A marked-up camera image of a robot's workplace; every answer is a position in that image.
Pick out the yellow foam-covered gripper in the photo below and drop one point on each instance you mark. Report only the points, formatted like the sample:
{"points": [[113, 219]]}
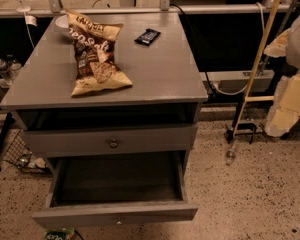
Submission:
{"points": [[299, 47]]}

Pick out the grey drawer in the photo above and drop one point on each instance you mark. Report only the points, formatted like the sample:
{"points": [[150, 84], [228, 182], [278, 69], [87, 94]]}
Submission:
{"points": [[101, 142], [117, 189]]}

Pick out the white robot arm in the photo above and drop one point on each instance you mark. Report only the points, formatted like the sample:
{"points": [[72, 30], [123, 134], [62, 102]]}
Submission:
{"points": [[285, 111]]}

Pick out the grey wooden drawer cabinet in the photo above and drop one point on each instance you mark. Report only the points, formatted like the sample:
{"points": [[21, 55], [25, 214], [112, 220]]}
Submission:
{"points": [[166, 89]]}

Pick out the grey top drawer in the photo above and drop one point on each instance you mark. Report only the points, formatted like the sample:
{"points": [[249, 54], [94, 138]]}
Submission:
{"points": [[101, 142]]}

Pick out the plastic bottle on floor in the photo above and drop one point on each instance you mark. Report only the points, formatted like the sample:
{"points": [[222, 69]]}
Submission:
{"points": [[231, 153]]}

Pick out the brown yellow chip bag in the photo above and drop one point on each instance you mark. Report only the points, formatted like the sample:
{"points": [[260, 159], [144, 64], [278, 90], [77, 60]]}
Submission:
{"points": [[94, 45]]}

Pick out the green snack bag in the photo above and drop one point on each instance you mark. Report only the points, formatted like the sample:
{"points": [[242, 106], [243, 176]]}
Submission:
{"points": [[61, 234]]}

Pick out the clear plastic water bottle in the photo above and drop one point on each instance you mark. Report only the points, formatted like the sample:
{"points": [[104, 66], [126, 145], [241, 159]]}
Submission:
{"points": [[5, 72]]}

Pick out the black metal stand leg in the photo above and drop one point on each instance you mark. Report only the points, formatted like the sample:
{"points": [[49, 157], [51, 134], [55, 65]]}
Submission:
{"points": [[0, 144]]}

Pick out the white desk lamp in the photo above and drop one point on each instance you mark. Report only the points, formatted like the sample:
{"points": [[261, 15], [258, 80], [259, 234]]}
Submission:
{"points": [[24, 10]]}

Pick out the yellow wooden ladder frame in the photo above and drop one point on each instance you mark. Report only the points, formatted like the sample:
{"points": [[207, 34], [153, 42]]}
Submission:
{"points": [[246, 98]]}

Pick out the black wire basket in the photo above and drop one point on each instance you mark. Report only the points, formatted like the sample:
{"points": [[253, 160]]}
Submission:
{"points": [[18, 154]]}

